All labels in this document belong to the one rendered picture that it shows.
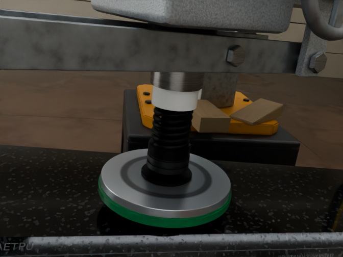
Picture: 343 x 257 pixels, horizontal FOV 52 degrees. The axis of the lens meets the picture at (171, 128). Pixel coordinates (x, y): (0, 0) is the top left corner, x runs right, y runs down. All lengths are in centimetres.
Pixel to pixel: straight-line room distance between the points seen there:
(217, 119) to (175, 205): 61
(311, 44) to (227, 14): 20
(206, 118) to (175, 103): 57
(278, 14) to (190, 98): 16
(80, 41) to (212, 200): 29
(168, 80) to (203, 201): 18
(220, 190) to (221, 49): 22
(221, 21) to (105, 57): 14
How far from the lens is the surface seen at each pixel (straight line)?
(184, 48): 46
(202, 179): 59
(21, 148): 82
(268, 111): 132
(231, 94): 141
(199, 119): 108
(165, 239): 55
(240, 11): 44
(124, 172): 58
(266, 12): 47
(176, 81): 50
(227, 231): 58
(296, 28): 750
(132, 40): 42
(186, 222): 51
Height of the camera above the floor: 115
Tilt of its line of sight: 20 degrees down
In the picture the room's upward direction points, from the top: 6 degrees clockwise
